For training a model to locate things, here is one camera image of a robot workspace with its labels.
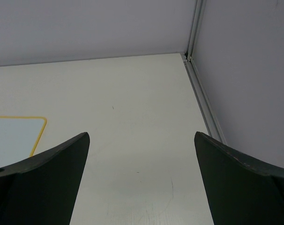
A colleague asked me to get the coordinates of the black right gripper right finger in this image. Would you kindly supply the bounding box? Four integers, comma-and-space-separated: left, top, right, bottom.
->
194, 132, 284, 225

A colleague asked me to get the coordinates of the right aluminium frame post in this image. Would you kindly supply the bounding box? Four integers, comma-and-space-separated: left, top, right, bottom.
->
182, 0, 227, 144

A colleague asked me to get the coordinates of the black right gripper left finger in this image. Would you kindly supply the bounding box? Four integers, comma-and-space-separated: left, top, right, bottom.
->
0, 132, 90, 225

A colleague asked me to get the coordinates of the yellow framed small whiteboard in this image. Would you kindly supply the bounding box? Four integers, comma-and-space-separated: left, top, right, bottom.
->
0, 116, 47, 168

